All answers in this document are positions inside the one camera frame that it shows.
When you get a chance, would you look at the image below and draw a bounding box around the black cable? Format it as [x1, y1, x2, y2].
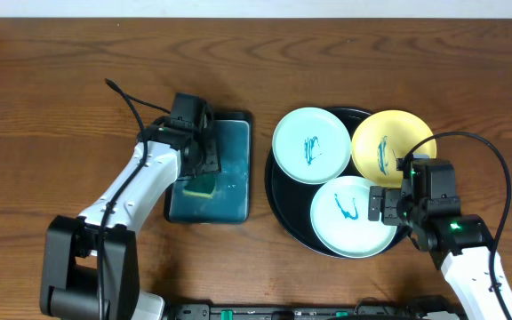
[401, 131, 512, 320]
[97, 78, 172, 320]

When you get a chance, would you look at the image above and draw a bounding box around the yellow plate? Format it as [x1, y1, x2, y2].
[351, 110, 433, 188]

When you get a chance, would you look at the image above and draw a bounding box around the right black cable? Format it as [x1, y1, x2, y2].
[401, 131, 512, 320]

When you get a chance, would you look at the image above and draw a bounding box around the green yellow sponge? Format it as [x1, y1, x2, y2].
[183, 174, 216, 198]

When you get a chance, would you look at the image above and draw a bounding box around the mint plate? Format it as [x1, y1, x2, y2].
[272, 108, 352, 185]
[309, 176, 397, 259]

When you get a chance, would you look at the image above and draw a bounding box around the left black cable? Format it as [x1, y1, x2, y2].
[97, 78, 172, 320]

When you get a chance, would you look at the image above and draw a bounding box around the rectangular tray with soapy water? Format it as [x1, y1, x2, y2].
[164, 112, 252, 224]

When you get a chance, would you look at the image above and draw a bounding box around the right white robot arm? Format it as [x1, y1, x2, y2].
[368, 186, 512, 319]

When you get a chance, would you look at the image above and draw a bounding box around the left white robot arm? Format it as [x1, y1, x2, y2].
[39, 116, 220, 320]

